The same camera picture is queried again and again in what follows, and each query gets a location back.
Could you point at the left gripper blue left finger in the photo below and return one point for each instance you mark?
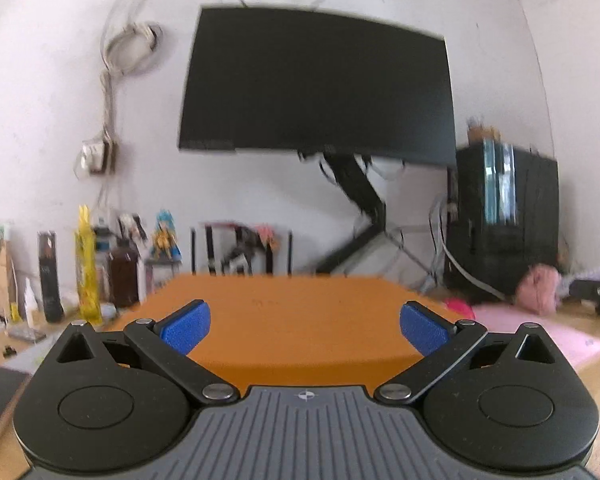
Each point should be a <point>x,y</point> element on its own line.
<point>163,349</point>

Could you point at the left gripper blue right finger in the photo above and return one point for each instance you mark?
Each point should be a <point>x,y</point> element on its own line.
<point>445,347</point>

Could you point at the orange box lid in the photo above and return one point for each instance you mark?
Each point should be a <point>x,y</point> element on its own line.
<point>301,331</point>

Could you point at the pink computer mouse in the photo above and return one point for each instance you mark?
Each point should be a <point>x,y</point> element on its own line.
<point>460,308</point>

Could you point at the brown glass bottle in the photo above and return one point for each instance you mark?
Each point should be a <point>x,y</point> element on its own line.
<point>122,269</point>

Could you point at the yellow spray bottle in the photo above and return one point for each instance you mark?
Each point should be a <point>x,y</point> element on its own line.
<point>86,273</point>

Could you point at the blue haired anime figure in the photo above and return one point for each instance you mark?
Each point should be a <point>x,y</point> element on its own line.
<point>164,244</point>

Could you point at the black tall bottle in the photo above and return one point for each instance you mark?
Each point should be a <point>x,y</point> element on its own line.
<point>47,265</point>

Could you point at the pink haired anime figure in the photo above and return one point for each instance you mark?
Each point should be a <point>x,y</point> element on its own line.
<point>250,242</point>

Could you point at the black computer tower case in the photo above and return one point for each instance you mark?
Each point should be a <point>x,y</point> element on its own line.
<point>504,217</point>

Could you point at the black curved monitor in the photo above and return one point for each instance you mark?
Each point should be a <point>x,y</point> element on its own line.
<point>291,80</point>

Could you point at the white wall power socket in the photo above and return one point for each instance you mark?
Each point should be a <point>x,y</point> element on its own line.
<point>97,157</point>

